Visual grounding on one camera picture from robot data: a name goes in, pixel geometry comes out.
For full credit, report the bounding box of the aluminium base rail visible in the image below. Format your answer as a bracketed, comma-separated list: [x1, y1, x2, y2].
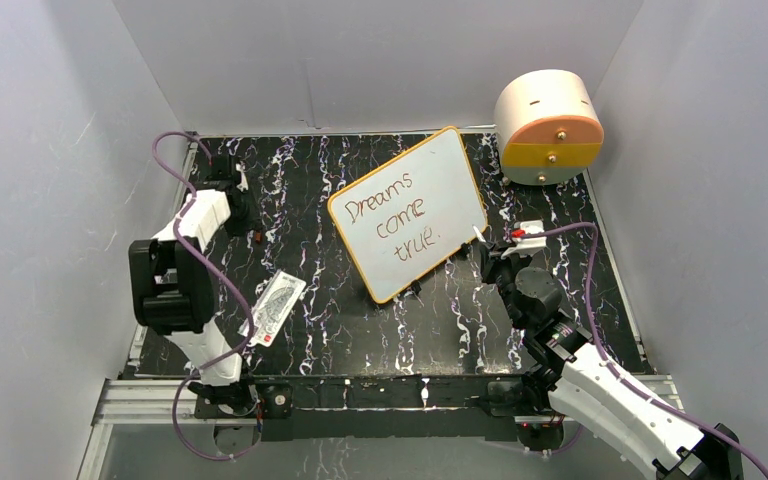
[92, 374, 689, 425]

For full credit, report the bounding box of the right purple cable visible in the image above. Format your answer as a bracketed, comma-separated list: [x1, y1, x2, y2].
[509, 221, 768, 480]

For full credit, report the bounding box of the white whiteboard marker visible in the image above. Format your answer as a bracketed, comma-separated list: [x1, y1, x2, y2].
[473, 225, 487, 244]

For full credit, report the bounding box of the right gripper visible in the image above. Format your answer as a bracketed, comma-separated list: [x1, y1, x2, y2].
[479, 240, 532, 330]

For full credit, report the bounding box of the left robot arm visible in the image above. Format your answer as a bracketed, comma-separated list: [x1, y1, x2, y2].
[128, 154, 260, 416]

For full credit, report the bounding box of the yellow framed whiteboard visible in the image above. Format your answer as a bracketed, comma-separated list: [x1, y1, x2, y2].
[327, 126, 489, 304]

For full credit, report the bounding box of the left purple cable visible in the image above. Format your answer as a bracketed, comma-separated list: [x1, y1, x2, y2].
[152, 131, 263, 462]

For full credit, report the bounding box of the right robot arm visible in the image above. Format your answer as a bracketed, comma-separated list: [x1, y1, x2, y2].
[478, 245, 744, 479]

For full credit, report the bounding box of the purple cable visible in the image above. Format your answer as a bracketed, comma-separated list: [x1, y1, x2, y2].
[152, 131, 263, 462]
[509, 221, 768, 480]

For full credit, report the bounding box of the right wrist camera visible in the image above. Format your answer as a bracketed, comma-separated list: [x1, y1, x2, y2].
[501, 220, 546, 259]

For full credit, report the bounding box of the flat packaged ruler set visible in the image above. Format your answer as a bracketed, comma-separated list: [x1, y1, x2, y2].
[248, 270, 307, 347]

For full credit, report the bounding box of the round three drawer cabinet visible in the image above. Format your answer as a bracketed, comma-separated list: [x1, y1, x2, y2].
[494, 69, 605, 186]

